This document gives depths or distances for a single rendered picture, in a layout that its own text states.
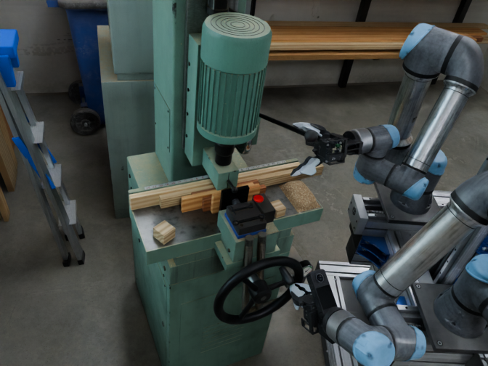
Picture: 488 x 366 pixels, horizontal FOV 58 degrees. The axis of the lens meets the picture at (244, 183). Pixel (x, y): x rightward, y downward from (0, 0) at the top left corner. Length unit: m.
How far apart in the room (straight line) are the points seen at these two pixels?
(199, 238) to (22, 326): 1.20
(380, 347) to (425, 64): 0.83
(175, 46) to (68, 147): 2.00
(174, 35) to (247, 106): 0.30
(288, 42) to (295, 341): 2.12
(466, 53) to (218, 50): 0.70
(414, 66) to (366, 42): 2.25
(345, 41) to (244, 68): 2.52
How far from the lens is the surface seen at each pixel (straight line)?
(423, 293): 1.50
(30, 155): 1.99
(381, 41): 3.76
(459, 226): 1.03
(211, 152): 1.41
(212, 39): 1.11
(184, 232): 1.33
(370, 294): 1.13
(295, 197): 1.47
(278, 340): 2.21
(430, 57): 1.43
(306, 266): 1.58
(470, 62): 1.42
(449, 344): 1.42
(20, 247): 2.61
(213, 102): 1.18
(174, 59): 1.35
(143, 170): 1.71
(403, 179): 1.39
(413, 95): 1.52
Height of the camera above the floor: 1.88
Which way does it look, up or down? 40 degrees down
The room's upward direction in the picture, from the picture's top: 9 degrees clockwise
